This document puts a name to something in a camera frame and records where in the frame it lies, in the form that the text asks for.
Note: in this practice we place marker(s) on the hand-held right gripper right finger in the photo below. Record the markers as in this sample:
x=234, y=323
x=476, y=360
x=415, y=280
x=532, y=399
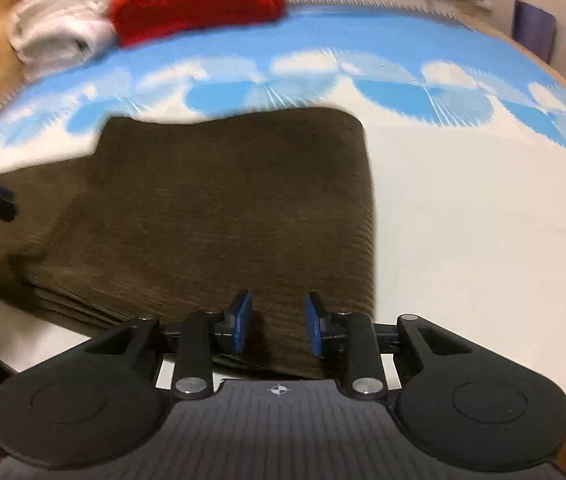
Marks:
x=314, y=325

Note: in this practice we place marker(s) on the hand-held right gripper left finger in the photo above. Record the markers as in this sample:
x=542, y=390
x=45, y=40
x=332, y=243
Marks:
x=242, y=322

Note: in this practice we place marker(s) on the blue white printed bed sheet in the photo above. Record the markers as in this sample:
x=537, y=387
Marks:
x=463, y=235

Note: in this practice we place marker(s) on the white folded quilt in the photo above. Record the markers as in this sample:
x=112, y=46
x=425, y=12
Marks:
x=58, y=30

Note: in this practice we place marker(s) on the red folded blanket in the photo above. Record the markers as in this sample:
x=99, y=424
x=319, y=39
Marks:
x=193, y=0

